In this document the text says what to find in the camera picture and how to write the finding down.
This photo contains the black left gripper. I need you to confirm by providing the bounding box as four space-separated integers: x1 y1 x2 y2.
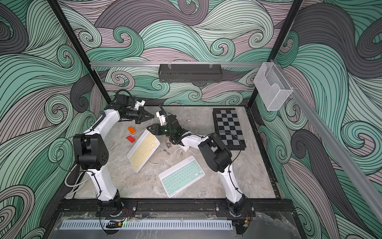
123 108 155 124

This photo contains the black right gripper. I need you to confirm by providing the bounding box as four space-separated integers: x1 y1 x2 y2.
151 122 177 136

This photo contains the white power strip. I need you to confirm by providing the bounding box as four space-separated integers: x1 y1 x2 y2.
179 144 190 152

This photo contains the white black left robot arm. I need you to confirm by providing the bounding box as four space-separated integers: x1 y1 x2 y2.
73 90 154 217

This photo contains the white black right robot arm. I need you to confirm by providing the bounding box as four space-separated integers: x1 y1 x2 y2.
147 110 248 217

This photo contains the orange small box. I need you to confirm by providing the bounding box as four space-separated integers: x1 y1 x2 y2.
128 126 136 134

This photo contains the red small box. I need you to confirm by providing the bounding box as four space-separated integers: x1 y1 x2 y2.
126 135 135 143

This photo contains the black white chessboard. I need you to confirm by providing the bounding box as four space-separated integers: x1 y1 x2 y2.
212 108 246 150

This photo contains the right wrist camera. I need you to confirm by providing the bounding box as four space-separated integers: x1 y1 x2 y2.
156 110 171 126

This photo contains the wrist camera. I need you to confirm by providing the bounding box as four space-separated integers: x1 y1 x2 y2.
114 89 146 110
156 110 171 126

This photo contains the yellow wireless keyboard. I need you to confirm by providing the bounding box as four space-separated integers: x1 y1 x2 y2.
127 129 160 173

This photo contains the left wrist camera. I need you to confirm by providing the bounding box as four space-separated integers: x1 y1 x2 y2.
114 89 146 110

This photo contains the green wireless keyboard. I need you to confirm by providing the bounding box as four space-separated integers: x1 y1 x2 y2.
159 156 205 198

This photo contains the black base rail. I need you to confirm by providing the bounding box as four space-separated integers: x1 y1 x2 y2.
57 198 294 214

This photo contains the white power strip cord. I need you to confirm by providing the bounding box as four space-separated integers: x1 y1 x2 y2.
63 131 132 200

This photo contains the clear acrylic wall holder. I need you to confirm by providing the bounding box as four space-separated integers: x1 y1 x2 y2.
254 62 293 111

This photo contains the white slotted cable duct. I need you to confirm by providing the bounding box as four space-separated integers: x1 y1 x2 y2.
59 220 233 231

